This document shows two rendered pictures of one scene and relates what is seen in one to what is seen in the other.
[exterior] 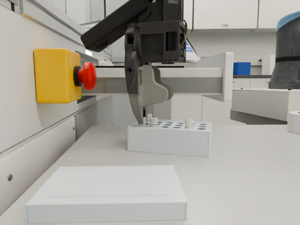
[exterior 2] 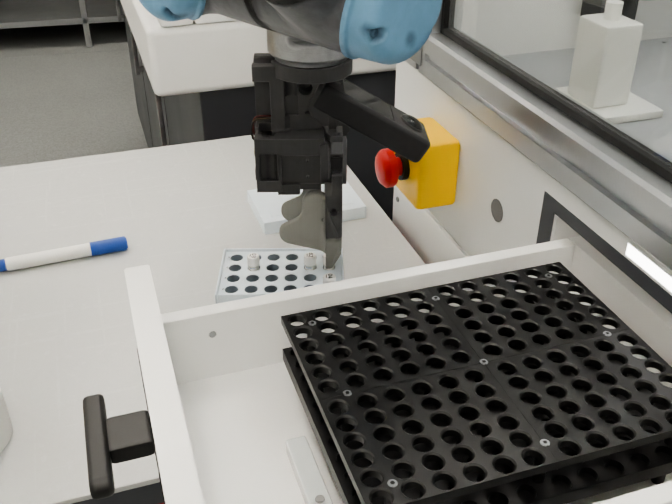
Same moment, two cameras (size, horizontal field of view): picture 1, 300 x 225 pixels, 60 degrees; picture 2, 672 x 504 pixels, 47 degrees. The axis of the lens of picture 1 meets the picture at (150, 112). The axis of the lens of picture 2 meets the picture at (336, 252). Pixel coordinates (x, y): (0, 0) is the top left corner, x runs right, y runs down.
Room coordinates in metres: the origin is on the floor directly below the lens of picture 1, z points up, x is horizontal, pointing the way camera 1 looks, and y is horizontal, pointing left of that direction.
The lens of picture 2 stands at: (1.05, -0.17, 1.22)
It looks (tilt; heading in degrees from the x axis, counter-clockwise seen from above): 32 degrees down; 164
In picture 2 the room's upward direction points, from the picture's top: straight up
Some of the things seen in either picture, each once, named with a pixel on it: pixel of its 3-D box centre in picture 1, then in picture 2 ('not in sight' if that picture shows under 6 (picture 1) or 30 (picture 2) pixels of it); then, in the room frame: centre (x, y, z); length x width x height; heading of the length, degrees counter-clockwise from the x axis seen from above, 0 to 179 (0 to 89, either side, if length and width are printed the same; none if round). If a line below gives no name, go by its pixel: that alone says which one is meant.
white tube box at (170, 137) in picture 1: (172, 135); (282, 285); (0.42, -0.04, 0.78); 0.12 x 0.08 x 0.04; 75
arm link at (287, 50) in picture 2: not in sight; (310, 33); (0.42, 0.00, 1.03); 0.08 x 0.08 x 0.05
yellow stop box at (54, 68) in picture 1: (62, 76); (421, 163); (0.38, 0.13, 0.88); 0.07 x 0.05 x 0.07; 2
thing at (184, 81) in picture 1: (134, 81); (490, 401); (0.71, 0.04, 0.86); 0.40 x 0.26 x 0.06; 92
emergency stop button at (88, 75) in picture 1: (85, 76); (392, 167); (0.38, 0.09, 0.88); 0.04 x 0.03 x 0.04; 2
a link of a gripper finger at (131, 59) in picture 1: (135, 64); not in sight; (0.40, 0.02, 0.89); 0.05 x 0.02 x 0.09; 164
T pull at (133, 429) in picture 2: not in sight; (120, 438); (0.72, -0.19, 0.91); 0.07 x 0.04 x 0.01; 2
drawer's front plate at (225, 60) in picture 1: (211, 77); (174, 466); (0.71, -0.17, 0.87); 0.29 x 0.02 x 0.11; 2
